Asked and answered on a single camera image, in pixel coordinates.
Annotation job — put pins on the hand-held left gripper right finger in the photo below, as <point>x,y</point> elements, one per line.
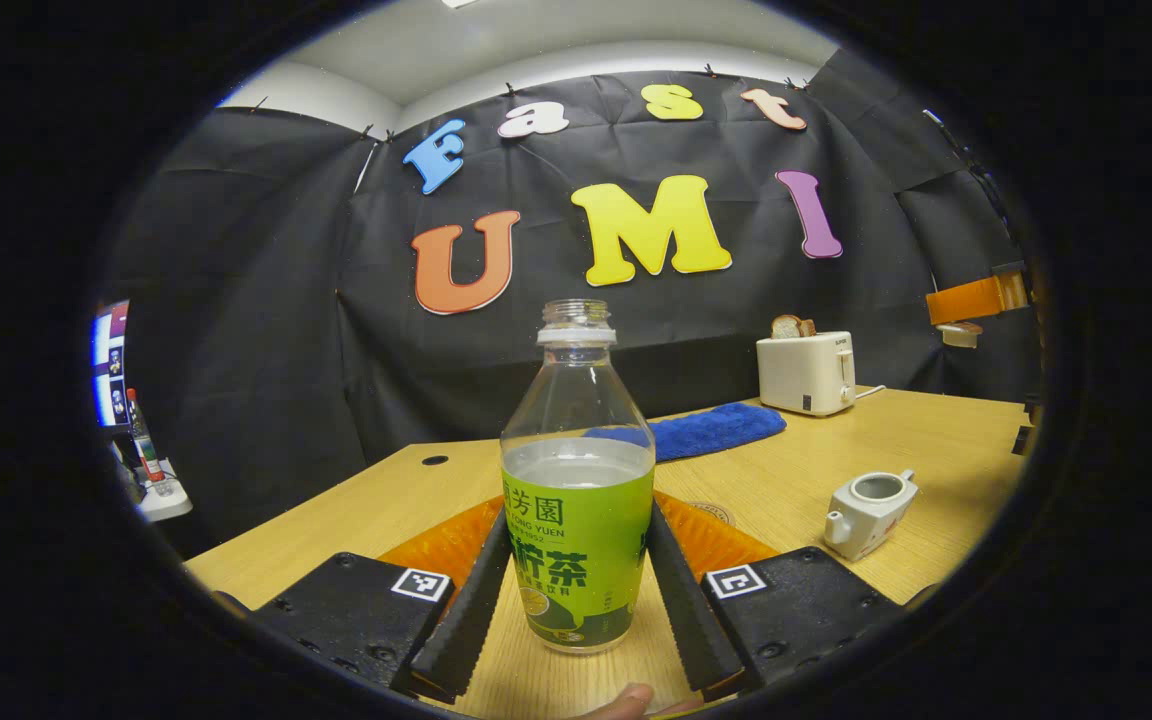
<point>691,610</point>

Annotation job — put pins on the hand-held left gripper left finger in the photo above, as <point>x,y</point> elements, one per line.
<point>466,620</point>

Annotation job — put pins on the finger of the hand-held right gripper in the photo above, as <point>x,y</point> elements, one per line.
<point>971,299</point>

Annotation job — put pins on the white teacup lid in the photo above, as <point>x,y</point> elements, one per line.
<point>961,335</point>

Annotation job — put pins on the round wooden coaster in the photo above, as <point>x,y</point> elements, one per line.
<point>714,513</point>

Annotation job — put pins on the green label water bottle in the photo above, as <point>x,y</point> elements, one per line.
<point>576,540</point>

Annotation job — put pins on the white teacup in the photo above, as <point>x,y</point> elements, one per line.
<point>871,520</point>

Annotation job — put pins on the small red capped bottle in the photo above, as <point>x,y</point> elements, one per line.
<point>144,445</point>

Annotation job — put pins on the blue towel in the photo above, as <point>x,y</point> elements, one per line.
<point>706,430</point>

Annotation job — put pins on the white toaster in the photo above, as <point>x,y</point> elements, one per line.
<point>804,375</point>

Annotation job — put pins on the bread slice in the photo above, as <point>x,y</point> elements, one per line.
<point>789,327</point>

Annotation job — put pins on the white power strip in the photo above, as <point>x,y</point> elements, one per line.
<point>166,500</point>

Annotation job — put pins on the computer monitor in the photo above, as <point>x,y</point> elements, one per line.
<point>109,365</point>

